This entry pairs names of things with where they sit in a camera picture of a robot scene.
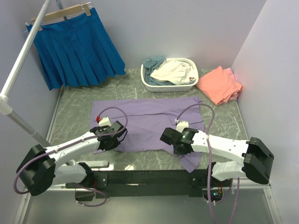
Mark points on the blue pleated skirt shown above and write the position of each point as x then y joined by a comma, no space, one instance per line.
77,52

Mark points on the folded orange t shirt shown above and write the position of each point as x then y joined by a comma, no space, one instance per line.
215,85

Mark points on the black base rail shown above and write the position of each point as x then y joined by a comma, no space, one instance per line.
151,182

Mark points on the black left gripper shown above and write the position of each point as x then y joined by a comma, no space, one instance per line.
117,127

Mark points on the grey blue t shirt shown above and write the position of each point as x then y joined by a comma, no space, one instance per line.
150,64

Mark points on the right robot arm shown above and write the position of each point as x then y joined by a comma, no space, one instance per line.
248,158

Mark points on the white t shirt in basket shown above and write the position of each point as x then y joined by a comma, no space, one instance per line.
174,72

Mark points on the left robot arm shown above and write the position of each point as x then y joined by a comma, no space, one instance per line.
44,167

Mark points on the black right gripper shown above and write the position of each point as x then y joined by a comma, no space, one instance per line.
167,136

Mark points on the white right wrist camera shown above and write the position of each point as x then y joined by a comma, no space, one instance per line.
181,125

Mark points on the white plastic laundry basket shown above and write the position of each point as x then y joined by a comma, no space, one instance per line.
171,88

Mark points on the folded pink t shirt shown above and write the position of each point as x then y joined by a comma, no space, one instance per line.
234,87

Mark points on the wooden clothes hanger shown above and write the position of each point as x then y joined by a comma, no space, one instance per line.
44,17

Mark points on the purple t shirt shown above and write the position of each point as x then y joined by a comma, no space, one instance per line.
146,119

